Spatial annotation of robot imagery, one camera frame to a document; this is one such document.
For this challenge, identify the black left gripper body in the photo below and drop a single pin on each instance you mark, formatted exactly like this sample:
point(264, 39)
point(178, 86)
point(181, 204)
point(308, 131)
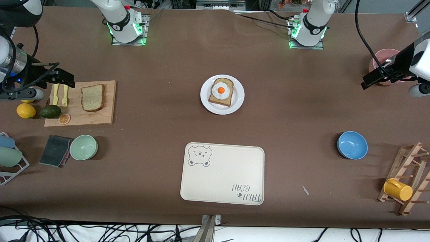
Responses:
point(399, 63)

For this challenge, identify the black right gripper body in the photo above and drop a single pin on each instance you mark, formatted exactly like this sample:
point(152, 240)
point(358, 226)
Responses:
point(33, 71)

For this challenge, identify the plain brown bread slice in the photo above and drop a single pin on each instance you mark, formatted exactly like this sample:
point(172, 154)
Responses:
point(92, 97)

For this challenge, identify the white round plate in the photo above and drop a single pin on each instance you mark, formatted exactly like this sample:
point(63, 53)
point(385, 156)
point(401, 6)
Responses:
point(206, 101)

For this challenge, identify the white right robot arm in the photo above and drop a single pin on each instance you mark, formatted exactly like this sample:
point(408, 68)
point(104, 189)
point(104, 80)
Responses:
point(121, 23)

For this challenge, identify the yellow plastic fork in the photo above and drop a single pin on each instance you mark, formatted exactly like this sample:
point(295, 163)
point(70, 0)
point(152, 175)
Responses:
point(65, 99)

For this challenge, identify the yellow plastic knife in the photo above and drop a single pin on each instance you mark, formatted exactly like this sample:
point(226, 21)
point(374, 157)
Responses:
point(55, 95)

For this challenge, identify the pink bowl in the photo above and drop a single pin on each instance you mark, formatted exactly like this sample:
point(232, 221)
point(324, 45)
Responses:
point(386, 53)

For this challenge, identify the yellow lemon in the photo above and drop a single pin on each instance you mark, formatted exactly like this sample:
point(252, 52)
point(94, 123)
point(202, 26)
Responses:
point(27, 101)
point(26, 111)

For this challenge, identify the dark green avocado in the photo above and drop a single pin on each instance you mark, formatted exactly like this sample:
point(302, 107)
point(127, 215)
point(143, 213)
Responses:
point(50, 111)

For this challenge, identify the orange slice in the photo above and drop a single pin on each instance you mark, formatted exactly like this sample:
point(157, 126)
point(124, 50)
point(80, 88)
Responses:
point(64, 119)

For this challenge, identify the wooden cutting board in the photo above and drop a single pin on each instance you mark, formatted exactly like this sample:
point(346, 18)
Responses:
point(100, 117)

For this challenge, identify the blue bowl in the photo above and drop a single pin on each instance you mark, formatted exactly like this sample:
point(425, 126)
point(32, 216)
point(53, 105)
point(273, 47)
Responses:
point(352, 145)

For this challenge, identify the pale green bowl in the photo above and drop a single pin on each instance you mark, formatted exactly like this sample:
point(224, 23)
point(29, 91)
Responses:
point(83, 148)

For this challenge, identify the dark grey sponge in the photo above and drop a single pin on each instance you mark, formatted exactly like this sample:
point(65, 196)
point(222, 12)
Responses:
point(53, 151)

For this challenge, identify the light blue cup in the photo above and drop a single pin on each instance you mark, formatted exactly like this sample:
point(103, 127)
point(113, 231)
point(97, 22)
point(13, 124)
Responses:
point(6, 142)

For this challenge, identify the wooden mug rack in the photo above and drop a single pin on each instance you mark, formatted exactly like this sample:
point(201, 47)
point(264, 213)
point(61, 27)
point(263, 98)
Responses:
point(408, 158)

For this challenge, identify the pale green cup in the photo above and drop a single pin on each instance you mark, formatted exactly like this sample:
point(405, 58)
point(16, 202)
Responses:
point(9, 157)

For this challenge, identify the yellow mug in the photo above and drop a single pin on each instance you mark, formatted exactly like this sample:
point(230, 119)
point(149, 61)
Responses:
point(398, 190)

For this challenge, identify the small white paper scrap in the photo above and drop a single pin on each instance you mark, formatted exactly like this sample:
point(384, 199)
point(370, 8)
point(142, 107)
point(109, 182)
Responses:
point(305, 190)

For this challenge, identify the bread slice under egg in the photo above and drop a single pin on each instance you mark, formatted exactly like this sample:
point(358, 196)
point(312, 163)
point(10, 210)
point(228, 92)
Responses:
point(225, 100)

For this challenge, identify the fried egg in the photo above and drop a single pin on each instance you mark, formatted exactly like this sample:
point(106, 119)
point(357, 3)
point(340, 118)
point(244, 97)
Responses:
point(221, 90)

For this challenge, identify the cream bear print tray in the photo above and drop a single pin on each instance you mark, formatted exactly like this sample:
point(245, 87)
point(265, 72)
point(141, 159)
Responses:
point(221, 174)

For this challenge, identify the aluminium frame profile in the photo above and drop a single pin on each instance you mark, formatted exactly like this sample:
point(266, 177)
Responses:
point(415, 13)

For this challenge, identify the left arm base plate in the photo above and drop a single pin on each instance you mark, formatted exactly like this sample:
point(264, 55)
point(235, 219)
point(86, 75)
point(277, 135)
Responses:
point(319, 47)

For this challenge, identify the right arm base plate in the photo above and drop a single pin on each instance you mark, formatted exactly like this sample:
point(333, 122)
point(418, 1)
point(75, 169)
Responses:
point(145, 33)

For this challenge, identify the metal table edge bracket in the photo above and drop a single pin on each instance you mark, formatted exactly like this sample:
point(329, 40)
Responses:
point(208, 230)

